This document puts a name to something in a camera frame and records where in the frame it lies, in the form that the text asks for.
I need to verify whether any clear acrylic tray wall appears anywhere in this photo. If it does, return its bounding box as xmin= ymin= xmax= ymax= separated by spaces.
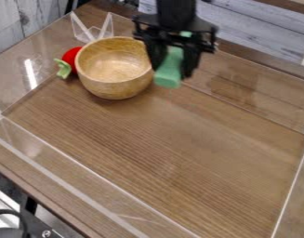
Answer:
xmin=0 ymin=113 xmax=200 ymax=238

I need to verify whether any brown wooden bowl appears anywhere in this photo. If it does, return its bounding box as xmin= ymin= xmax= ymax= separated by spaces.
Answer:
xmin=76 ymin=36 xmax=152 ymax=100

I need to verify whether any clear acrylic corner bracket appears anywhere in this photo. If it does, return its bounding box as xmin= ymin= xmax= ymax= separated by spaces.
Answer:
xmin=69 ymin=12 xmax=115 ymax=44

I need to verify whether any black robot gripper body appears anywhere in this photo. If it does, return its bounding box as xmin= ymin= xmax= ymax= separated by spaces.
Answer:
xmin=132 ymin=14 xmax=219 ymax=53

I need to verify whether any black cable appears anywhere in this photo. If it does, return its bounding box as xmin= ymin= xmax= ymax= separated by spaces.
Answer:
xmin=0 ymin=208 xmax=31 ymax=238

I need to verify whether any green rectangular block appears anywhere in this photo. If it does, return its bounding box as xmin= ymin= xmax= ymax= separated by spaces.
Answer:
xmin=153 ymin=46 xmax=183 ymax=88

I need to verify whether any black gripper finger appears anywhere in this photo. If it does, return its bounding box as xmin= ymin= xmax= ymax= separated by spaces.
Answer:
xmin=181 ymin=35 xmax=201 ymax=78
xmin=143 ymin=32 xmax=168 ymax=70

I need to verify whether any black table leg bracket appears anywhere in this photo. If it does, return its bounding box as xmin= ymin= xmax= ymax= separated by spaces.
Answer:
xmin=20 ymin=196 xmax=63 ymax=238

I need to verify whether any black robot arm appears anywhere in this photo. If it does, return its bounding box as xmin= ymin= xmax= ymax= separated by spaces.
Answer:
xmin=132 ymin=0 xmax=219 ymax=79

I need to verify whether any red toy apple green leaf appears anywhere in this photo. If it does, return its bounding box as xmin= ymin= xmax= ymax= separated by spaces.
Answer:
xmin=55 ymin=46 xmax=81 ymax=79

